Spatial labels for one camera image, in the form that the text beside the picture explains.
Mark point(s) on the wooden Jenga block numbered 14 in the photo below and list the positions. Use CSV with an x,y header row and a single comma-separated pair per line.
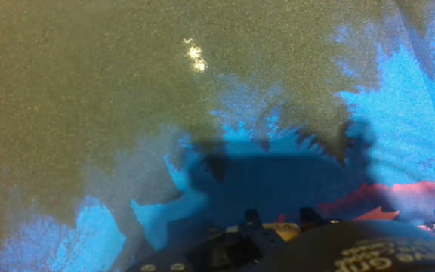
x,y
287,231

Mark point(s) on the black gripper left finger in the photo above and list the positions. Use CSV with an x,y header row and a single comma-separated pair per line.
x,y
221,249

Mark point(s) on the blue black printed cloth mat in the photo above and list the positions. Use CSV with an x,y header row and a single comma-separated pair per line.
x,y
89,94

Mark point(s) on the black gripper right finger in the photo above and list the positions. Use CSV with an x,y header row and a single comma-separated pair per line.
x,y
310,219

